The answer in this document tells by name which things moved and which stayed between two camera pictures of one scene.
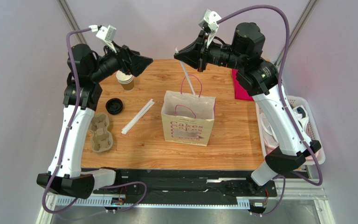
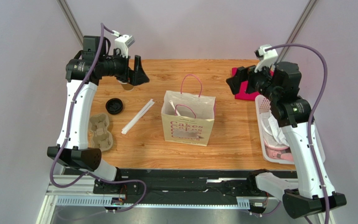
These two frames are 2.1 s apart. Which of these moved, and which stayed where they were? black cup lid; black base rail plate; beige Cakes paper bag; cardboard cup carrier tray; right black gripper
Moved: right black gripper
Stayed: black base rail plate; cardboard cup carrier tray; beige Cakes paper bag; black cup lid
